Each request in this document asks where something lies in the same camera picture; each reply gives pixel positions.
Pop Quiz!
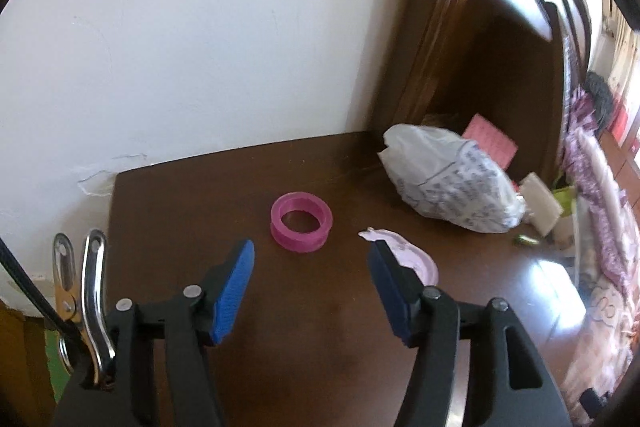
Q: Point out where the white printed plastic bag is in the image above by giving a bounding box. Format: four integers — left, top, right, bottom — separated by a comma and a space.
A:
378, 124, 526, 233

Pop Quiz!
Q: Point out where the green AA battery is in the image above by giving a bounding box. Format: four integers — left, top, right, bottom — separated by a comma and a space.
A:
513, 234, 540, 248

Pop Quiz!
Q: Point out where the light pink plastic lid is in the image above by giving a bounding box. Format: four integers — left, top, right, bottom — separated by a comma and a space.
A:
358, 228, 439, 286

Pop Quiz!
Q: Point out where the dark wooden nightstand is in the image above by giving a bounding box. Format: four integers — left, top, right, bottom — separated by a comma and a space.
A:
106, 133, 584, 426

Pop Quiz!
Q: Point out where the metal spring clamp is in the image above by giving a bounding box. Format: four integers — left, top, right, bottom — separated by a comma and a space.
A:
52, 230, 116, 388

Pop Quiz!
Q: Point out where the green white selfie stick box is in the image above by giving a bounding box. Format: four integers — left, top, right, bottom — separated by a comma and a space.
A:
551, 185, 577, 253

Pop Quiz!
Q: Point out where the pink patterned paper packet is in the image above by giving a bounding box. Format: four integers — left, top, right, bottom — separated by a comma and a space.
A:
462, 114, 518, 170

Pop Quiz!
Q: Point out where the purple lace pillow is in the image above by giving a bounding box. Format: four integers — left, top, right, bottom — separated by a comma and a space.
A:
562, 88, 639, 298

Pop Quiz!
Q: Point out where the dark wooden headboard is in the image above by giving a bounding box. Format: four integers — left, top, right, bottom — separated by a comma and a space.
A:
368, 0, 591, 183

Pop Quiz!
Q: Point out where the pink tape ring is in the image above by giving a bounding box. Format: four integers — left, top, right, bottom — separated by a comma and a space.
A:
270, 190, 334, 254

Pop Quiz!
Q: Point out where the black cable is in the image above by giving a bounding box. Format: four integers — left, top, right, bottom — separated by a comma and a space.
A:
0, 235, 84, 348

